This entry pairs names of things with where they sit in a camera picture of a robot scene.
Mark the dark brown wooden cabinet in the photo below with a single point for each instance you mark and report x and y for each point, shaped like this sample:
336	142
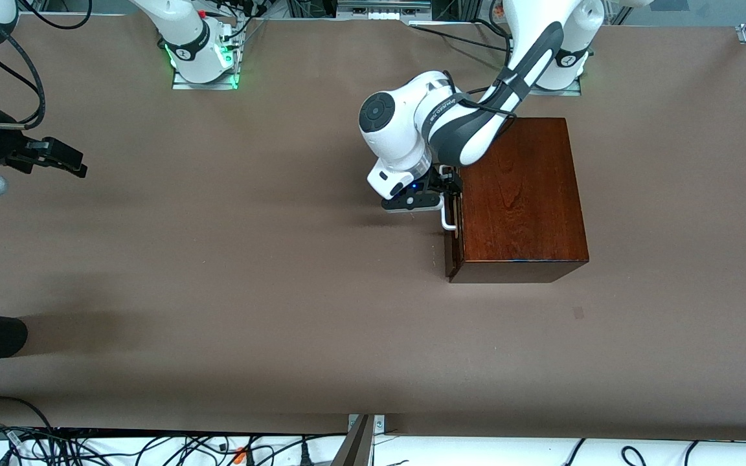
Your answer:
522	194

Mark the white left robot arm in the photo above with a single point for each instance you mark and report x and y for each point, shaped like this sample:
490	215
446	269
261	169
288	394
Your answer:
399	116

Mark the aluminium mounting bracket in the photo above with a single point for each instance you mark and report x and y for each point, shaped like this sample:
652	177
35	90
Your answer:
379	424

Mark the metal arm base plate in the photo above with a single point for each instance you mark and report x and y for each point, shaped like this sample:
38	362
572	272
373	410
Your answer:
179	82
574	87

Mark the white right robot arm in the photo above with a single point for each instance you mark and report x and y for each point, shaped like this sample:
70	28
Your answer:
188	32

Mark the aluminium profile strut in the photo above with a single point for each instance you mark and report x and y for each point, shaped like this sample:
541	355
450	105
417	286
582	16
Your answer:
355	446

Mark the grey power strip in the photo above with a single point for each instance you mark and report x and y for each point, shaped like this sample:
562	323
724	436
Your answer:
383	10

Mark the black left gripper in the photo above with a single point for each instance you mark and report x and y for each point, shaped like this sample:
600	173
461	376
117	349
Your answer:
440	180

